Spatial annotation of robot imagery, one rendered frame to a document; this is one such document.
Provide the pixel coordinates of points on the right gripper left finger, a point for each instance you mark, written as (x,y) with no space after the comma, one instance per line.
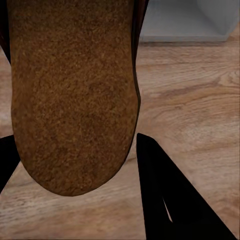
(9,159)

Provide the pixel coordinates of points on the sandal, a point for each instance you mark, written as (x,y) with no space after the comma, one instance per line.
(75,95)

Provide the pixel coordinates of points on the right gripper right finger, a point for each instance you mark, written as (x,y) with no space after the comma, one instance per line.
(172,208)

